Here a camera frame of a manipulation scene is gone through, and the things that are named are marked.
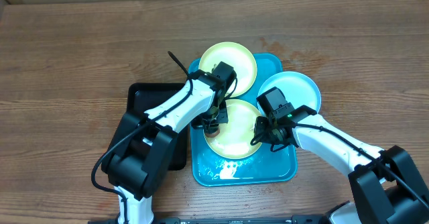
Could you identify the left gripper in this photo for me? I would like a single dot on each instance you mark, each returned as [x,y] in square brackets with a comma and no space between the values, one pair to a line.
[198,123]

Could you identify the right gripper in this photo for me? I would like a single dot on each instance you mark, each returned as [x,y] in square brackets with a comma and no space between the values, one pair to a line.
[263,123]

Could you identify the yellow-green plate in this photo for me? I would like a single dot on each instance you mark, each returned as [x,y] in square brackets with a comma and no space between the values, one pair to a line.
[235,55]
[234,139]

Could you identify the light blue plate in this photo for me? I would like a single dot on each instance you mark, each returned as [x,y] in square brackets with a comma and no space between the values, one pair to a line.
[297,88]

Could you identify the green and red sponge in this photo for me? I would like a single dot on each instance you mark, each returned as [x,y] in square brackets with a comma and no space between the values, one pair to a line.
[212,133]

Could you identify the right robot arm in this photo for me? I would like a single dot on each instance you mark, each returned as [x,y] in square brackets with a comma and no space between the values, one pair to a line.
[386,184]

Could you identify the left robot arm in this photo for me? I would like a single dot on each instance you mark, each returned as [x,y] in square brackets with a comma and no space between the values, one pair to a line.
[142,148]

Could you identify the teal plastic tray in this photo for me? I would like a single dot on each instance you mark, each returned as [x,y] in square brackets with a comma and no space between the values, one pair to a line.
[210,169]

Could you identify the black plastic tray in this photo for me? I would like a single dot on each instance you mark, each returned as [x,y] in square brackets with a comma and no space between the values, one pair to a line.
[144,96]

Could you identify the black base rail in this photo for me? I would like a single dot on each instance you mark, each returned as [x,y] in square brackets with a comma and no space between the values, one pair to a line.
[295,219]

